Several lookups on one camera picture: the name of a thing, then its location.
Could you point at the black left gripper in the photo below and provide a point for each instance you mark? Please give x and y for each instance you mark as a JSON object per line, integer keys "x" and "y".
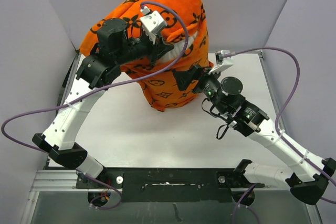
{"x": 157, "y": 50}

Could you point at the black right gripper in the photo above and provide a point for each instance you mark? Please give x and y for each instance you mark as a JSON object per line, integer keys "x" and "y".
{"x": 196, "y": 72}

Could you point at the orange patterned plush pillowcase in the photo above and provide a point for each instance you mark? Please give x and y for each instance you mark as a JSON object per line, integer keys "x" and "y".
{"x": 184, "y": 18}

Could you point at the white pillow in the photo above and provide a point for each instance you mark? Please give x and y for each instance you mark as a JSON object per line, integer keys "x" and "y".
{"x": 178, "y": 46}

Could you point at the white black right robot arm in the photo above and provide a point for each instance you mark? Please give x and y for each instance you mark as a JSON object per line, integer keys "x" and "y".
{"x": 305, "y": 174}

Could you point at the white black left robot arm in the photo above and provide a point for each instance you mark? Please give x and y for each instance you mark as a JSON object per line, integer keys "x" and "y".
{"x": 96, "y": 73}

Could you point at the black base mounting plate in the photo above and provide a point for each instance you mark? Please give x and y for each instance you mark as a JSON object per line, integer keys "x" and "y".
{"x": 170, "y": 184}

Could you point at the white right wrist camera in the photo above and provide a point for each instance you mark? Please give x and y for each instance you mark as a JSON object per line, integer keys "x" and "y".
{"x": 223, "y": 61}

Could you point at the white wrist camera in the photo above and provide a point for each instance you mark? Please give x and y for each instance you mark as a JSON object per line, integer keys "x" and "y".
{"x": 223, "y": 61}
{"x": 152, "y": 23}

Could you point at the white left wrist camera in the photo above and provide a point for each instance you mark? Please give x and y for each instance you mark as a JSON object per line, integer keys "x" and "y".
{"x": 152, "y": 23}

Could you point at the aluminium frame rail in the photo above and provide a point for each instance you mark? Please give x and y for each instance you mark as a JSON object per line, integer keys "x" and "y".
{"x": 53, "y": 197}

